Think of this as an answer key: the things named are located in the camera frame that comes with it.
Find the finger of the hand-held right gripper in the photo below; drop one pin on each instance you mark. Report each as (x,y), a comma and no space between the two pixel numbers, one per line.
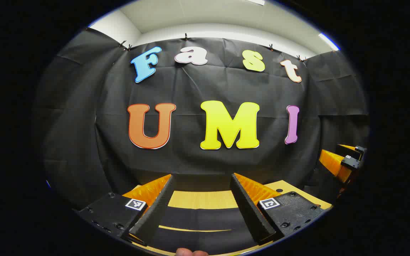
(361,150)
(333,163)

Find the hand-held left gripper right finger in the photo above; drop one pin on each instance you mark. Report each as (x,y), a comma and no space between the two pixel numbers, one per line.
(249,213)

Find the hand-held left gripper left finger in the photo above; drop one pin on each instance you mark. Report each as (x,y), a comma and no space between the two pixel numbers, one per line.
(155,213)

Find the black jeans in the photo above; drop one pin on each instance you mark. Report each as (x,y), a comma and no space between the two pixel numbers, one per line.
(198,217)

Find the long ceiling light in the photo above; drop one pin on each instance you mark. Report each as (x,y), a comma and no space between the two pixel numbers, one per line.
(329,41)
(255,1)

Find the black backdrop cloth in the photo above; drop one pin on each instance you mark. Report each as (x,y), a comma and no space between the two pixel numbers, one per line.
(190,89)

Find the row of black cloth clips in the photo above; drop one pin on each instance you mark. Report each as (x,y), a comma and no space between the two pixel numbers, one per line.
(185,36)

